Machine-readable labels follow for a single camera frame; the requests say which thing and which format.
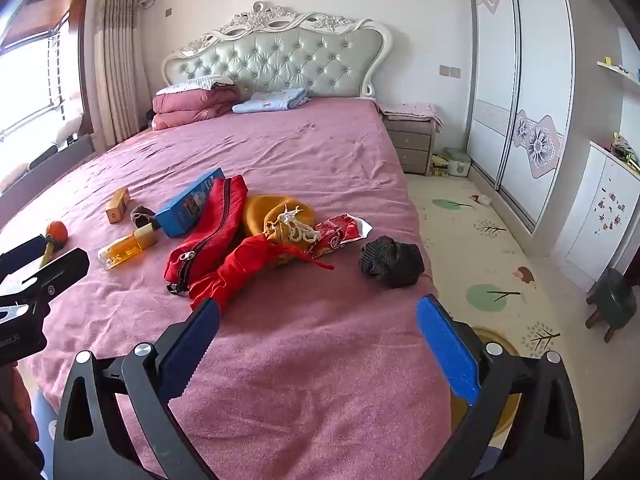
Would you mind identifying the window with railing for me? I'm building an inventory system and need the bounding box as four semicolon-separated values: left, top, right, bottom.
0;0;91;196

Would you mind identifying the brown twine ball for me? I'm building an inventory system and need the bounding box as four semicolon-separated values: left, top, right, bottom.
130;205;157;228

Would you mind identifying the mustard yellow hat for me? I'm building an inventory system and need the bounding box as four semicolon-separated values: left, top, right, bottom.
242;194;317;267

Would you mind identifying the pink cloth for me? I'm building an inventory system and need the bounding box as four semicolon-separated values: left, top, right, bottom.
375;101;443;126

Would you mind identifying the dark green round stool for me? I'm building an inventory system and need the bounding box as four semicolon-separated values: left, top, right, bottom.
585;267;638;343

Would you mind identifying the mint storage box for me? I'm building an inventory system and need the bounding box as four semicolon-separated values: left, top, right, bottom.
442;147;472;177

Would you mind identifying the torn red wrapper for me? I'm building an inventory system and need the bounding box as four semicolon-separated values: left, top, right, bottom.
312;212;373;261

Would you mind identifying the beige striped curtain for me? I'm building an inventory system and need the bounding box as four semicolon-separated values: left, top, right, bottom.
95;0;151;148

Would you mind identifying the white cord bundle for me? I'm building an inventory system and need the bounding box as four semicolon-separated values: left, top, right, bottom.
264;205;321;251

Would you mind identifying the white wall shelf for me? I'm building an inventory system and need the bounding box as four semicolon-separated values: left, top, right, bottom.
596;60;640;86

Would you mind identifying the grey nightstand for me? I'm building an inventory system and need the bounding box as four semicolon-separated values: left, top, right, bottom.
382;112;441;177

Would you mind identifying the amber perfume bottle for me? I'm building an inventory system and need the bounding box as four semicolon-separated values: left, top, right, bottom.
97;222;160;271

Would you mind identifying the colourful toy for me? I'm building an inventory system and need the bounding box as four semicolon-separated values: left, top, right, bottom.
610;132;640;171

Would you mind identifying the folded pink quilt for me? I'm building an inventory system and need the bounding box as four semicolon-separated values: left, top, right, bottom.
151;84;242;132

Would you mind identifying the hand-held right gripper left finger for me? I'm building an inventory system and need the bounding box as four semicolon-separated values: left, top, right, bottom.
52;296;221;480

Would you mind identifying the orange toy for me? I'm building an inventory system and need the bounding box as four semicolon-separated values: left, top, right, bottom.
39;220;69;267

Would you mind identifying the red fabric bag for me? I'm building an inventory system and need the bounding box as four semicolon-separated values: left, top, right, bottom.
189;234;336;317

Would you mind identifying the folded light blue cloth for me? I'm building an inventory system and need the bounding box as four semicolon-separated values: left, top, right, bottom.
232;87;312;114

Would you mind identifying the white cabinet with stickers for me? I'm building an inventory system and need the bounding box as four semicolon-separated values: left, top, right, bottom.
550;140;640;291

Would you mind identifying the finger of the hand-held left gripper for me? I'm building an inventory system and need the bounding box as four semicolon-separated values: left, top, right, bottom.
0;247;91;311
0;233;48;281

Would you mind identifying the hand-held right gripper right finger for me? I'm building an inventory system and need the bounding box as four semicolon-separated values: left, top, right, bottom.
416;294;586;480

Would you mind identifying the patterned foam play mat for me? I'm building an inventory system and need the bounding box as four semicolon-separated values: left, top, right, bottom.
402;172;640;480

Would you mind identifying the blue carton box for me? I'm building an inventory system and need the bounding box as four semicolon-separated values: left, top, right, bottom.
154;167;227;238

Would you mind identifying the tufted grey headboard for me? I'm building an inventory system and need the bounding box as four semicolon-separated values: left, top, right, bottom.
161;1;393;100

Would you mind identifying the white floral sliding wardrobe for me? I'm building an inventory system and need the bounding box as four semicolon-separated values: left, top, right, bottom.
465;0;576;233

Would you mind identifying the small cardboard box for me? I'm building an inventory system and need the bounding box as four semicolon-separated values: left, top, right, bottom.
105;186;131;225

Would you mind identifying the dark knit sock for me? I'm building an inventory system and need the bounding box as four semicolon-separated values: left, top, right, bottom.
359;235;426;290

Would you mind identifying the red zipper pouch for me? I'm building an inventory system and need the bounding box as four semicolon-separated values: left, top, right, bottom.
164;175;249;295

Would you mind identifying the dark grey bench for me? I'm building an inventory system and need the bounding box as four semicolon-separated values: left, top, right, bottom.
0;135;97;211

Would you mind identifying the white checked folded blanket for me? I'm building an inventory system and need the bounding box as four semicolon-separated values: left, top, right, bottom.
155;75;236;97

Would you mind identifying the bed with pink sheet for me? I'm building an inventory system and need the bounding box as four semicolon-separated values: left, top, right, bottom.
0;97;453;480

